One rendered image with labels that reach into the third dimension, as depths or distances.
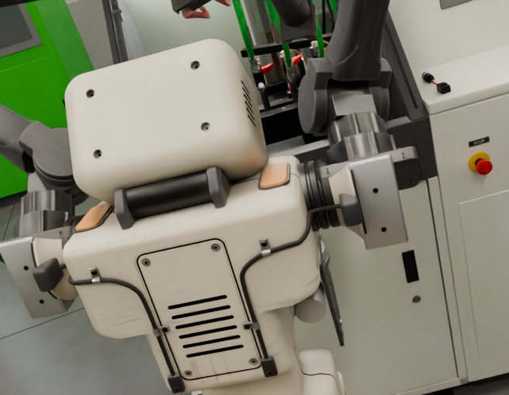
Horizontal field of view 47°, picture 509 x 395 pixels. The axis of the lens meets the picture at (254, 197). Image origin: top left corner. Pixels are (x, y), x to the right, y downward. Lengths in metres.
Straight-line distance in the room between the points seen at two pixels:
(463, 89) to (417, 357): 0.79
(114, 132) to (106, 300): 0.19
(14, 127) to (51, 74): 3.15
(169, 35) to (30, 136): 1.03
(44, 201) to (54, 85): 3.25
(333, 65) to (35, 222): 0.43
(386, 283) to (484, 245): 0.27
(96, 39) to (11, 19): 1.55
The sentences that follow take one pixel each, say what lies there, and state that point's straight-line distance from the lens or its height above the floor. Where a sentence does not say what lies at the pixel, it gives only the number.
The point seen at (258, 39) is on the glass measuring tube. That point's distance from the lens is 1.79.
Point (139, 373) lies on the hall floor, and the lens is 2.43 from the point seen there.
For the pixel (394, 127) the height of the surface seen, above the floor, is 0.95.
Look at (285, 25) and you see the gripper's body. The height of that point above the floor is 1.27.
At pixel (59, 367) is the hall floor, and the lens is 2.68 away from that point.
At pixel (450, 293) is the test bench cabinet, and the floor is 0.43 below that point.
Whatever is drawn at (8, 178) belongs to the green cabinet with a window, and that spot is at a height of 0.20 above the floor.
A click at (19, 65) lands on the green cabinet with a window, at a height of 0.89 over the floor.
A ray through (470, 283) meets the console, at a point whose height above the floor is 0.44.
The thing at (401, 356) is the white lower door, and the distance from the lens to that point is 1.79.
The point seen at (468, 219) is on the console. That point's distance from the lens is 1.57.
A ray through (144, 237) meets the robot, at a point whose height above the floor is 1.23.
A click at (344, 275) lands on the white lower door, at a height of 0.58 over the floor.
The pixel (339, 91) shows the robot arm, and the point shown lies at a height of 1.27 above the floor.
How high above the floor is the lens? 1.53
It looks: 28 degrees down
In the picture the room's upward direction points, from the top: 18 degrees counter-clockwise
